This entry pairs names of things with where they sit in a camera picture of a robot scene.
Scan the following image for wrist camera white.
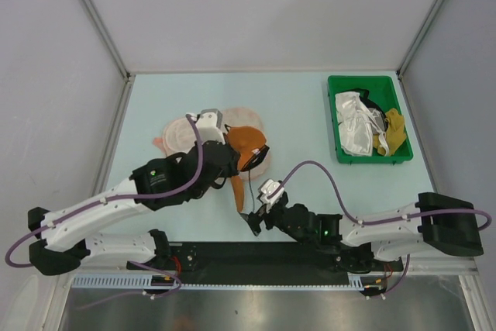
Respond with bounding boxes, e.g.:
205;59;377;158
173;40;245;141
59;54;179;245
188;109;225;144
258;179;285;205

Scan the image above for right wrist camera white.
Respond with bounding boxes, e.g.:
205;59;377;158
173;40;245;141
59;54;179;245
258;179;285;205

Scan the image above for aluminium frame post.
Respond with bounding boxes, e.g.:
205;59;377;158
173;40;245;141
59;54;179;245
396;0;447;80
78;0;130;81

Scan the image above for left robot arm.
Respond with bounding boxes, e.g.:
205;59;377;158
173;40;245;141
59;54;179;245
28;141;240;276

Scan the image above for grey black bra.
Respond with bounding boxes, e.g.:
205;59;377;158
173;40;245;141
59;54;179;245
351;88;388;131

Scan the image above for left aluminium frame post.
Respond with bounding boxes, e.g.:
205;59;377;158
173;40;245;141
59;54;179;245
78;0;130;81

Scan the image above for right aluminium frame post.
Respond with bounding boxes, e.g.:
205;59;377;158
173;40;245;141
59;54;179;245
396;0;447;80

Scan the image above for green plastic bin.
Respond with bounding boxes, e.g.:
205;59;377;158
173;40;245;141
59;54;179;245
328;75;413;164

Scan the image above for aluminium front frame rail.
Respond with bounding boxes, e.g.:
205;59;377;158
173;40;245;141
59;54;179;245
67;255;478;276

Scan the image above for white slotted cable duct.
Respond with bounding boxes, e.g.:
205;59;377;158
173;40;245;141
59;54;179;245
71;267;384;291

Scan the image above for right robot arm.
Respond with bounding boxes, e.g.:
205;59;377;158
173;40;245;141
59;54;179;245
241;192;484;273

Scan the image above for pink floral mesh laundry bag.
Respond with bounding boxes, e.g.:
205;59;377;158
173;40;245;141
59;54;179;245
153;107;270;186

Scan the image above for white satin bra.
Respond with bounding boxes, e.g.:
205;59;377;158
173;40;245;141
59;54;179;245
335;91;385;157

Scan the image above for orange bra black straps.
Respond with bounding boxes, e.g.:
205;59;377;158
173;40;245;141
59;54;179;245
223;124;271;215

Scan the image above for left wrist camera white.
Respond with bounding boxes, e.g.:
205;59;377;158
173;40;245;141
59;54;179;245
188;109;225;144

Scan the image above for mustard yellow garment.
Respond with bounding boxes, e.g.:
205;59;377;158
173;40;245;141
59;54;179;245
373;108;407;157

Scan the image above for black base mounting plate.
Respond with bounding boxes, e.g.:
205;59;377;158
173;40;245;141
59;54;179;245
146;242;384;274

